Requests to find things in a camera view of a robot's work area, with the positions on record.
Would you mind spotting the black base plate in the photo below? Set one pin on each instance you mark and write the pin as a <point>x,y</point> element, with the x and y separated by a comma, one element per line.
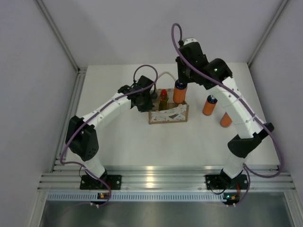
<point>214,183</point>
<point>111,182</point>

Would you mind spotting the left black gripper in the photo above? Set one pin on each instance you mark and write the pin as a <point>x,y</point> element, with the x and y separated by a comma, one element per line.
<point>148,107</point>

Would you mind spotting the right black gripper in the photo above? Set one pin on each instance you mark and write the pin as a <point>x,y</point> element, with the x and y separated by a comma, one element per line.
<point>181,78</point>

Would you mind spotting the perforated cable duct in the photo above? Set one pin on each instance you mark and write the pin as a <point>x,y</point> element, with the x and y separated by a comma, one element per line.
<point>135,196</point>

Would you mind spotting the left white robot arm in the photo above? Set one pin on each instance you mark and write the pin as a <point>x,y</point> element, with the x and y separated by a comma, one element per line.
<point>82,134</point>

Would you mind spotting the yellow bottle red cap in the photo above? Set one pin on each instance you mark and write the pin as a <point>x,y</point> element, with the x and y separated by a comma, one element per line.
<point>163,100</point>

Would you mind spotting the clear bottle dark cap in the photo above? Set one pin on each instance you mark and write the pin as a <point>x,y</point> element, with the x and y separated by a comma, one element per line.
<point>155,99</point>

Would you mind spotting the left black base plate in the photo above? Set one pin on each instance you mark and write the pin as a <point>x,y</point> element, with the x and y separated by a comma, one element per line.
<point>111,182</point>

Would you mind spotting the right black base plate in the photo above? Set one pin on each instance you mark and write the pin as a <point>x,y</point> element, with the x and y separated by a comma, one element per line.
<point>214,183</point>

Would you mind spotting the burlap canvas tote bag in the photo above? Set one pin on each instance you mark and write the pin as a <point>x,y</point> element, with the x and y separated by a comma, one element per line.
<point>175,112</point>

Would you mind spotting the aluminium rail frame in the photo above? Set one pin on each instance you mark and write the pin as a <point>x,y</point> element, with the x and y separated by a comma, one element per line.
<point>170,156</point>

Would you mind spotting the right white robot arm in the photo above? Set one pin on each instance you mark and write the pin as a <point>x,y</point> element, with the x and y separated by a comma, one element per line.
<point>216,77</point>

